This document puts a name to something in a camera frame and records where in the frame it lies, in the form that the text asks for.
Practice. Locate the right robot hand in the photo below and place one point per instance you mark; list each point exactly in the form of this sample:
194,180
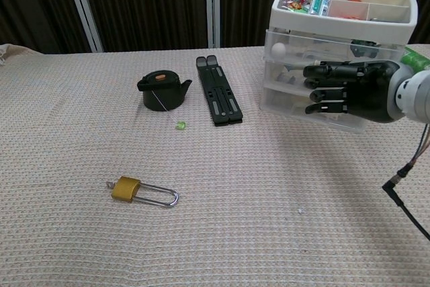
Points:
366,88

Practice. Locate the small green candy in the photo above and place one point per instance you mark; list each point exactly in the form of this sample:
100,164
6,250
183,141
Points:
180,125

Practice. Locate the brass padlock with key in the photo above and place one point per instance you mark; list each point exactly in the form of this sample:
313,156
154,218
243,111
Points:
126,189

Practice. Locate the black binder clip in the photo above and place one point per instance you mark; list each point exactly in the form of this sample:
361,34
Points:
373,19

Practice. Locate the red candy packet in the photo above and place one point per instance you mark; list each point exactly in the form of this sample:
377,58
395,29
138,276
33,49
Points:
346,17

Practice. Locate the black folding screen grey frames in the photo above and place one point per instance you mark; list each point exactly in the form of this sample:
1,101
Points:
151,4

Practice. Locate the green candy packet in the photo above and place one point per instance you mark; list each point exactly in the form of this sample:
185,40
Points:
302,9

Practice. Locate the black folding laptop stand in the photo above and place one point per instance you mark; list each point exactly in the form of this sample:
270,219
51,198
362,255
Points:
220,95

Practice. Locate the white plastic drawer organizer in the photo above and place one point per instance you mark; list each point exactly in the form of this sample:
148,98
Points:
336,25

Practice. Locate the green cylindrical can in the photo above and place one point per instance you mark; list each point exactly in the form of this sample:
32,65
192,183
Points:
416,60

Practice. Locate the black teapot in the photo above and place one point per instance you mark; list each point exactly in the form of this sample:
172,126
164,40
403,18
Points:
163,93

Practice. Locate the beige woven tablecloth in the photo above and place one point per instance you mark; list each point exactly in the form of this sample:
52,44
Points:
201,199

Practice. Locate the small white ball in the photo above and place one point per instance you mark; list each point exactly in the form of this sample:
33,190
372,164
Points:
279,50

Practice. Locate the clear plastic drawer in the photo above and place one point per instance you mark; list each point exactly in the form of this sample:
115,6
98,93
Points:
322,48
282,102
289,73

